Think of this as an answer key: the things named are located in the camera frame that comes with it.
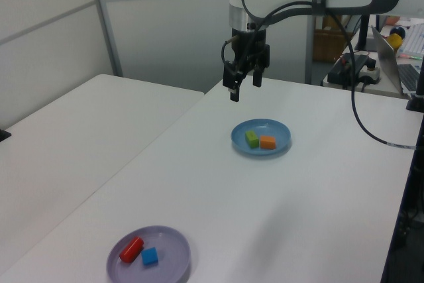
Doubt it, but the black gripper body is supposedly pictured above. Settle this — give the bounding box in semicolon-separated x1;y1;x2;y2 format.
230;28;270;74

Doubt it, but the green block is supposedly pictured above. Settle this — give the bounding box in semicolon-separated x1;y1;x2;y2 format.
244;130;260;149

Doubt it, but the orange block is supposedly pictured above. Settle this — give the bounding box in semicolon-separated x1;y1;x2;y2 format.
259;135;277;150

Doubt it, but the blue block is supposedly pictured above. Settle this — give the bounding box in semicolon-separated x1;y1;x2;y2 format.
140;247;160;266

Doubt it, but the red cylinder block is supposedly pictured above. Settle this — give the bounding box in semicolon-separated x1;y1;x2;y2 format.
119;236;145;264

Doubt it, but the blue plate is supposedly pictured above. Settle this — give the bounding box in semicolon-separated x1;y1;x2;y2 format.
230;117;293;160

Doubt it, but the brown cardboard box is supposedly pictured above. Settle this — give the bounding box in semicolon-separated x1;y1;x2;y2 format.
312;28;349;64

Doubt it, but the black power box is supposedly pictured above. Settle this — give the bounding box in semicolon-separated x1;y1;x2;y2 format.
327;52;369;85

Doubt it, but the emergency stop button box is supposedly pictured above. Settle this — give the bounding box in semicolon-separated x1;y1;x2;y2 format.
358;57;382;84

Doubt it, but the silver laptop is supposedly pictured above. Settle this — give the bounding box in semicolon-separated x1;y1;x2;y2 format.
370;24;422;95

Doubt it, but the yellow ball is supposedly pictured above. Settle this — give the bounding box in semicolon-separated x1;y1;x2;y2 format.
387;33;405;53

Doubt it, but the black stand pole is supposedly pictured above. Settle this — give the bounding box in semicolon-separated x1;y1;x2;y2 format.
405;59;424;113

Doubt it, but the white adjacent table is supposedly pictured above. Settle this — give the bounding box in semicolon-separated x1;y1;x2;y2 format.
0;74;205;266

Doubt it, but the purple plate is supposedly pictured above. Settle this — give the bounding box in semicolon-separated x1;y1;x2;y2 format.
105;225;192;283

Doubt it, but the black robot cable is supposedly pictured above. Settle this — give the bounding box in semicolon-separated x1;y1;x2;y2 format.
221;0;417;150

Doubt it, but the grey partition post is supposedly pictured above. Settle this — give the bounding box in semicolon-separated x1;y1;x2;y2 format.
87;0;124;78

